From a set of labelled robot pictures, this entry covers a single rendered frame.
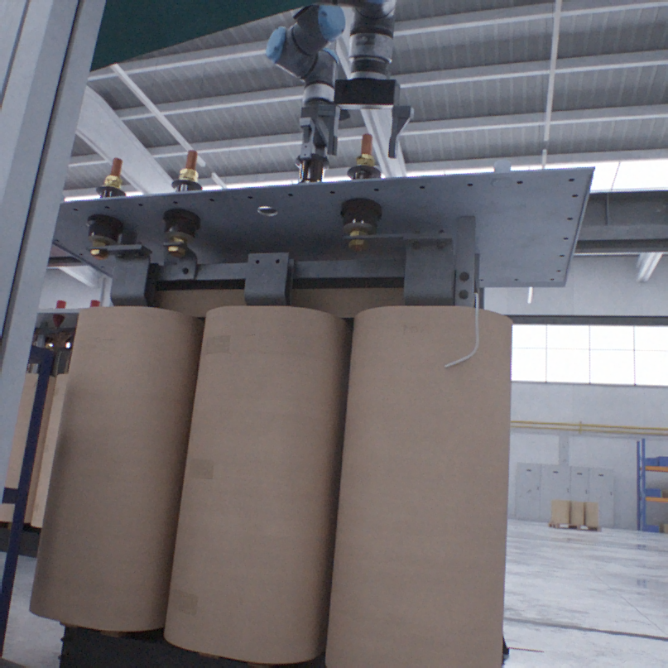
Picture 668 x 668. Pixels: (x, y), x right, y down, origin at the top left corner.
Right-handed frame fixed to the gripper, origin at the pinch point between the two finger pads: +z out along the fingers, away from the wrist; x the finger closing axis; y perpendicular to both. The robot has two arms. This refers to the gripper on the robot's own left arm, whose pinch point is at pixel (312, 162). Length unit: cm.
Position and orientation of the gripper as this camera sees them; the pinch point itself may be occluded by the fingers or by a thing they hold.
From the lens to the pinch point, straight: 168.8
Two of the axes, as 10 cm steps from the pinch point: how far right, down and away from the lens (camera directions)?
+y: -9.5, -0.2, 3.0
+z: -0.9, 9.7, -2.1
